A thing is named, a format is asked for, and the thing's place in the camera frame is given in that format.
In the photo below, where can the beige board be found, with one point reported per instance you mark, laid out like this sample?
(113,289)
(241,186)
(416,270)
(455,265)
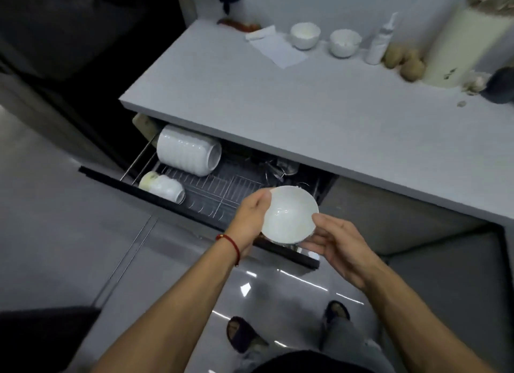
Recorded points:
(144,125)

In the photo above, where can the stack of small white bowls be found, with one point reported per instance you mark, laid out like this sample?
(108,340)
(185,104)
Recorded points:
(162,186)

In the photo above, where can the cream cylindrical container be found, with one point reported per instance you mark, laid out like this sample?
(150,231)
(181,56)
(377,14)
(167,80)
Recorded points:
(461,43)

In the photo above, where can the white scalloped bowl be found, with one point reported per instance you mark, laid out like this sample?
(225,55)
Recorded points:
(344,43)
(305,35)

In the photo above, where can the dark left slipper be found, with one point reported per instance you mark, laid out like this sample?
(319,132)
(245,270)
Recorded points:
(243,334)

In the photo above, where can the person's left hand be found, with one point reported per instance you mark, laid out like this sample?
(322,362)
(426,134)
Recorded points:
(247,224)

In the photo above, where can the white paper sheet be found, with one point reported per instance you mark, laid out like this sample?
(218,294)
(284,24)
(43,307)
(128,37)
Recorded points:
(277,47)

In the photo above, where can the person's left thumb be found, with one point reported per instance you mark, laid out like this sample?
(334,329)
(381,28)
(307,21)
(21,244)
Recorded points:
(262,196)

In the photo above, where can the black bin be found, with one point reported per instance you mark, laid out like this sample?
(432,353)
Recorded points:
(44,338)

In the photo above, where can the black shirt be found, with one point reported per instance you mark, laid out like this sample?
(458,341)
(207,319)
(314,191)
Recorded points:
(309,362)

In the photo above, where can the person's right thumb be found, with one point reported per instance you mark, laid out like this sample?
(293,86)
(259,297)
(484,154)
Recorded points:
(327,223)

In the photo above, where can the white spray bottle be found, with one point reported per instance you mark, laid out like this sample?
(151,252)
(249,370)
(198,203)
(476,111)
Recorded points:
(379,43)

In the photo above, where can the person's right hand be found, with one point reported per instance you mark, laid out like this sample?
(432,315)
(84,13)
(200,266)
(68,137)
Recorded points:
(345,250)

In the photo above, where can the dark refrigerator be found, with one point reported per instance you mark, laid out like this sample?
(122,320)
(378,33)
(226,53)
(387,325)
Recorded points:
(80,55)

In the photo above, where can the black pull-out dish drawer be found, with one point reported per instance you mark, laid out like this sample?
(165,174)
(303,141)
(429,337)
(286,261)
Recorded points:
(208,216)

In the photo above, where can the dark grey round object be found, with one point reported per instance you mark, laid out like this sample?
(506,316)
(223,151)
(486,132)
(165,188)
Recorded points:
(500,85)

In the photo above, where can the stack of large white bowls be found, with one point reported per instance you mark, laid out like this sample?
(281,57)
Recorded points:
(186,150)

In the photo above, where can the dark slipper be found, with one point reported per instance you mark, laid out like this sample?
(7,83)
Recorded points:
(336,310)
(243,334)

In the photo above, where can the orange carrot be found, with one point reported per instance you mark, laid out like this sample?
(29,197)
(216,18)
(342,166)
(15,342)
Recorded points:
(237,24)

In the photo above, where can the dark right slipper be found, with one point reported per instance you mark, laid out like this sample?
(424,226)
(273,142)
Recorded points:
(336,310)

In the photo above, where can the metal kitchen utensils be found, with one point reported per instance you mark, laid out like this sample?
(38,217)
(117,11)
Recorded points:
(281,170)

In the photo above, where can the person's right forearm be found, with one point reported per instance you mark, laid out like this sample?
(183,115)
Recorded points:
(417,328)

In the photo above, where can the person's left forearm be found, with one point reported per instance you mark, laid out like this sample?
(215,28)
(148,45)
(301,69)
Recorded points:
(172,316)

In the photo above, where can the white ceramic bowl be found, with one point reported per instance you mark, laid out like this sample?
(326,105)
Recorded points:
(289,214)

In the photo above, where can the grey trousers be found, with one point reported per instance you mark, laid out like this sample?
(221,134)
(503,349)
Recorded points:
(353,344)

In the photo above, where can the brown potato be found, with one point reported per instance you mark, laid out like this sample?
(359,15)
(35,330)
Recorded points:
(413,69)
(412,54)
(392,56)

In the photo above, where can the garlic bulb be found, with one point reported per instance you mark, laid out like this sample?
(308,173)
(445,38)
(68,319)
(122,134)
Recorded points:
(476,83)

